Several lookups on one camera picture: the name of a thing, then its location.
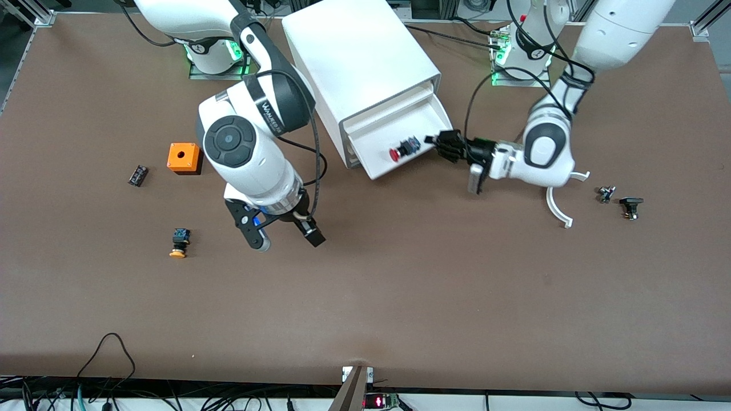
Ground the yellow mushroom push button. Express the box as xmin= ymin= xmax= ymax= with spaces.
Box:
xmin=169 ymin=228 xmax=191 ymax=259

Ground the black cable under table edge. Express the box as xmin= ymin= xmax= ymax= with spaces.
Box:
xmin=574 ymin=391 xmax=632 ymax=410

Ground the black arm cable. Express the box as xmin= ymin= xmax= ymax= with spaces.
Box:
xmin=117 ymin=0 xmax=329 ymax=222
xmin=464 ymin=0 xmax=596 ymax=143

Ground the white curved plastic bracket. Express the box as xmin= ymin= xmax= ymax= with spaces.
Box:
xmin=545 ymin=171 xmax=591 ymax=229

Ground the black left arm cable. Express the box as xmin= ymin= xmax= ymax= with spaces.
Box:
xmin=464 ymin=0 xmax=596 ymax=143

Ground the white plastic drawer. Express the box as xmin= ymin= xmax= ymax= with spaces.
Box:
xmin=344 ymin=93 xmax=456 ymax=181
xmin=341 ymin=80 xmax=436 ymax=129

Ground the orange button enclosure box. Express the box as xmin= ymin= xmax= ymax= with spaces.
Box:
xmin=167 ymin=143 xmax=204 ymax=176

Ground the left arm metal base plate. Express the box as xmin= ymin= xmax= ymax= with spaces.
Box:
xmin=490 ymin=26 xmax=552 ymax=88

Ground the tangled black cable bundle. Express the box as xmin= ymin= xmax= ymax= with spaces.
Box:
xmin=0 ymin=376 xmax=343 ymax=411

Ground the red mushroom push button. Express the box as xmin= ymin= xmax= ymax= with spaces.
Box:
xmin=389 ymin=136 xmax=422 ymax=162

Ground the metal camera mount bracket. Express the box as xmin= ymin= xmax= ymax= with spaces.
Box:
xmin=328 ymin=365 xmax=375 ymax=411

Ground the aluminium frame profile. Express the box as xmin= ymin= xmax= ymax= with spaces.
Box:
xmin=690 ymin=0 xmax=731 ymax=38
xmin=16 ymin=0 xmax=58 ymax=27

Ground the thin black looped cable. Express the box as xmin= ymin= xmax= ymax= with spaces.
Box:
xmin=77 ymin=333 xmax=136 ymax=380

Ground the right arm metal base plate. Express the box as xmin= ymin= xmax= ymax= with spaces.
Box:
xmin=186 ymin=43 xmax=253 ymax=80

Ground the white drawer cabinet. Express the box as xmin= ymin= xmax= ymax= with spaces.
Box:
xmin=282 ymin=0 xmax=442 ymax=169

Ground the black cable on table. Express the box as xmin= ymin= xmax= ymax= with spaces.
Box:
xmin=403 ymin=23 xmax=506 ymax=49

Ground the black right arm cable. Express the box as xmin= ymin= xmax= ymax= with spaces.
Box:
xmin=117 ymin=0 xmax=329 ymax=222

